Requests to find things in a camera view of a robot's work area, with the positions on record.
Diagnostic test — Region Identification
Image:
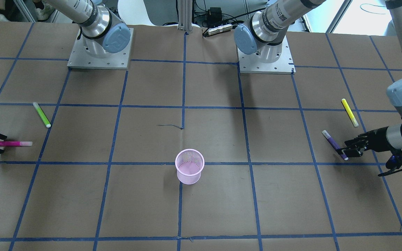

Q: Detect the purple marker pen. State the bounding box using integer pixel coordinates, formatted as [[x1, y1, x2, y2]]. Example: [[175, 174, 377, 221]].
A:
[[322, 130, 349, 161]]

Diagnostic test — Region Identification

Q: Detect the pink marker pen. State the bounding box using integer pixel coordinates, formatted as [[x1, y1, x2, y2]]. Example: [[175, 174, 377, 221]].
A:
[[0, 141, 32, 147]]

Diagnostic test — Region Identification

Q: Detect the pink mesh cup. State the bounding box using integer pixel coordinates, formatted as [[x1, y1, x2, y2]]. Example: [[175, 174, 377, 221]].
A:
[[174, 149, 205, 185]]

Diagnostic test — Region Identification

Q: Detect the aluminium frame post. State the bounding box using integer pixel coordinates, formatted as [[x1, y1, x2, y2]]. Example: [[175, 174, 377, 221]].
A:
[[177, 0, 193, 34]]

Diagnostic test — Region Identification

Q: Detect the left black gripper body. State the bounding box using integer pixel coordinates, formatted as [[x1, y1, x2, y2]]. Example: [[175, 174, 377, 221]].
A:
[[345, 127, 402, 171]]

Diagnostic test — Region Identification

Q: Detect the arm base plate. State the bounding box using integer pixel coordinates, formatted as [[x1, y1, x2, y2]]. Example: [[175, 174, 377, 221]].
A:
[[67, 28, 134, 70], [237, 36, 296, 75]]

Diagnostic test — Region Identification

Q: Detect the green marker pen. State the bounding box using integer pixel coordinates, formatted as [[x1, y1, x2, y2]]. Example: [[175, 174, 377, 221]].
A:
[[32, 102, 51, 128]]

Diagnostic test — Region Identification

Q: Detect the silver cylinder connector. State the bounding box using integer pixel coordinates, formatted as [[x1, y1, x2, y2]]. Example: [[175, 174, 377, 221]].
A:
[[202, 24, 233, 38]]

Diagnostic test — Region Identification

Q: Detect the yellow marker pen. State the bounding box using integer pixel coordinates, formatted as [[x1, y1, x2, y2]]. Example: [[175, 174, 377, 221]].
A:
[[341, 98, 359, 127]]

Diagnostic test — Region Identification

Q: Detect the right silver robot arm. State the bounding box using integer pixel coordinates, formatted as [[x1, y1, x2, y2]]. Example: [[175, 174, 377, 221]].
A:
[[0, 0, 131, 165]]

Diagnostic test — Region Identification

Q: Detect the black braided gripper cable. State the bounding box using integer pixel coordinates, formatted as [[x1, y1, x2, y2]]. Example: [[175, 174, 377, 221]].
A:
[[377, 148, 402, 177]]

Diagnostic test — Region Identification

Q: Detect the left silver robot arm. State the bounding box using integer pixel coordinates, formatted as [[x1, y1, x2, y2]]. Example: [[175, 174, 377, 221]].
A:
[[234, 0, 402, 176]]

